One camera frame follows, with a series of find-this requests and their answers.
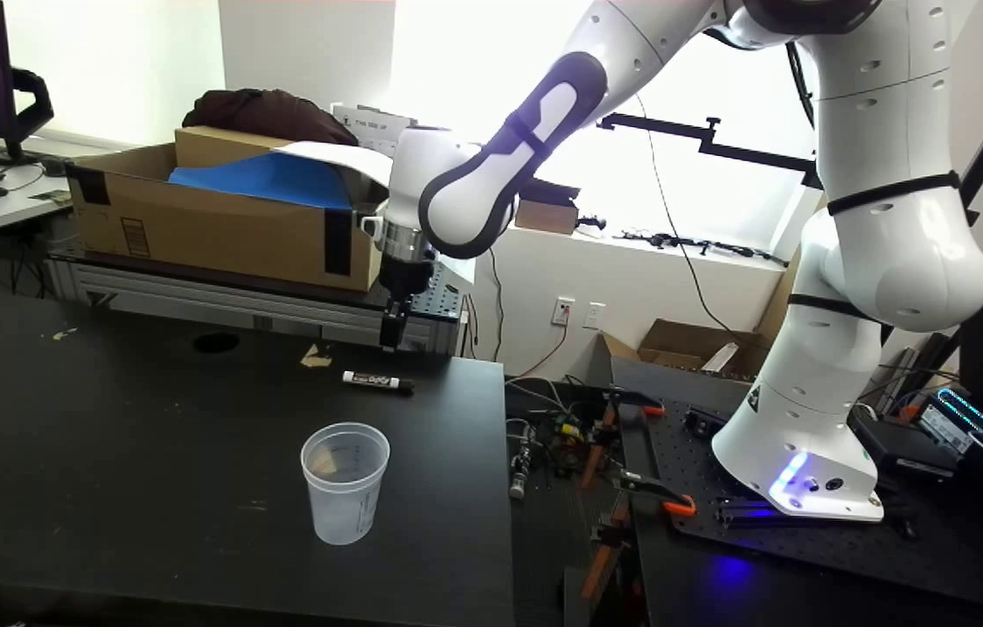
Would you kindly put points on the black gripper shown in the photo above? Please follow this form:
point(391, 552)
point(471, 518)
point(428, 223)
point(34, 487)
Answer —
point(411, 285)

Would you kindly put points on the brown and white marker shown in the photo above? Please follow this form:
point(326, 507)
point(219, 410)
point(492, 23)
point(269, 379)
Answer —
point(375, 381)

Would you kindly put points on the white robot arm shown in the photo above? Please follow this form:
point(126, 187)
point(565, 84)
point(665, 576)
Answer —
point(887, 232)

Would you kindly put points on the small beige tape scrap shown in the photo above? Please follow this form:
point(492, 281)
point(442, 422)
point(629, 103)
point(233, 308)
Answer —
point(314, 362)

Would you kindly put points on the white paper sheet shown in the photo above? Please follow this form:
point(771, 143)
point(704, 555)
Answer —
point(339, 160)

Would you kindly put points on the black round table grommet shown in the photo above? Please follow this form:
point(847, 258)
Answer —
point(219, 344)

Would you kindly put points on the clear plastic cup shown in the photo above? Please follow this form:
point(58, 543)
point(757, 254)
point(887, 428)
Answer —
point(342, 500)

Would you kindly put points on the large cardboard box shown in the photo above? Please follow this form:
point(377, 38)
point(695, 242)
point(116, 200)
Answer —
point(224, 237)

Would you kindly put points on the blue sheet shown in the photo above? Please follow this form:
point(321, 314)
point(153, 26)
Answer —
point(261, 180)

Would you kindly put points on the dark brown cloth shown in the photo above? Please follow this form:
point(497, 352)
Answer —
point(267, 112)

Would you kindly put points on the small cardboard box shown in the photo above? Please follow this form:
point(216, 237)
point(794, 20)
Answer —
point(687, 344)

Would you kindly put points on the black mounting bar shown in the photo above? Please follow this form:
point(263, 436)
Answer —
point(679, 127)

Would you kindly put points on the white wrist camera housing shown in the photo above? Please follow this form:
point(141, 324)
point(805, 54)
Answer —
point(370, 227)

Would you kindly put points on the white wall outlet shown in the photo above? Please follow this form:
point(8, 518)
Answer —
point(562, 311)

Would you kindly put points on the aluminium rail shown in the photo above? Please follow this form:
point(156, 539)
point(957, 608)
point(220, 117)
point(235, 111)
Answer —
point(224, 304)

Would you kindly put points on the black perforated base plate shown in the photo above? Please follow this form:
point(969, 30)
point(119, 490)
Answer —
point(921, 558)

